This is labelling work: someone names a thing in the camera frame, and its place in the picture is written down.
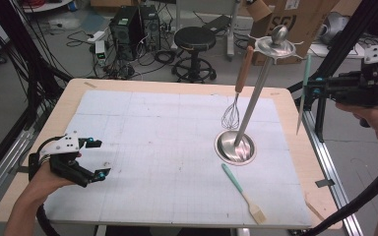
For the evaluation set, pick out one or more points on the silver aluminium rail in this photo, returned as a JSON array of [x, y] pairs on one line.
[[0, 170], [328, 164]]

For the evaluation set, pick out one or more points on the black round stool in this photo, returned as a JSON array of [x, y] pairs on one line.
[[195, 37]]

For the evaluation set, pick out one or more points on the grey white rounded device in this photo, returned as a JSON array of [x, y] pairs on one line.
[[336, 24]]

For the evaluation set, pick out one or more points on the brown cardboard box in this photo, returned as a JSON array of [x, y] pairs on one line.
[[305, 16]]

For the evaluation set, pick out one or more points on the white grid mat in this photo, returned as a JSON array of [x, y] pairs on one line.
[[160, 131]]

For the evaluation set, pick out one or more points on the large black computer tower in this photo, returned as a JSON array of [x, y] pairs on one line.
[[124, 32]]

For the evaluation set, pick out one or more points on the white flat board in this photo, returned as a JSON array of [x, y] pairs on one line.
[[325, 50]]

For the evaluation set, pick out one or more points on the white power strip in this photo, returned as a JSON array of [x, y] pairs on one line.
[[96, 36]]

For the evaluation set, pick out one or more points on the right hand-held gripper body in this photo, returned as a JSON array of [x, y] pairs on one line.
[[357, 87]]

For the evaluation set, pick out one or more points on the metal utensil stand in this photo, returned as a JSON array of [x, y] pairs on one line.
[[252, 98]]

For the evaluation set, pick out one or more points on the white box with green display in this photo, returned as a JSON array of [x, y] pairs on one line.
[[100, 52]]

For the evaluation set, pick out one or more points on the grey tape strip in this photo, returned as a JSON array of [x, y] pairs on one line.
[[325, 183], [21, 169]]

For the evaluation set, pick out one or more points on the black flat panel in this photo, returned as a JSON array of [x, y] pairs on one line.
[[216, 23]]

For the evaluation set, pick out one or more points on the black metal frame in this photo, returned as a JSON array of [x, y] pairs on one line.
[[351, 29], [10, 29]]

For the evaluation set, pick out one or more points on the white round table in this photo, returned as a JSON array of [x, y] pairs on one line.
[[46, 6]]

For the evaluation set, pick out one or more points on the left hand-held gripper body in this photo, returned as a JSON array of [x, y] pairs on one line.
[[64, 146]]

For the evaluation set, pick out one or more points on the slim black computer tower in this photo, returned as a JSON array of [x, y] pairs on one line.
[[150, 28]]

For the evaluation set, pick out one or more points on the person's left hand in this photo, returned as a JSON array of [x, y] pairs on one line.
[[44, 183]]

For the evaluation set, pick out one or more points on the light wooden table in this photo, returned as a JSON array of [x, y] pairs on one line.
[[144, 86]]

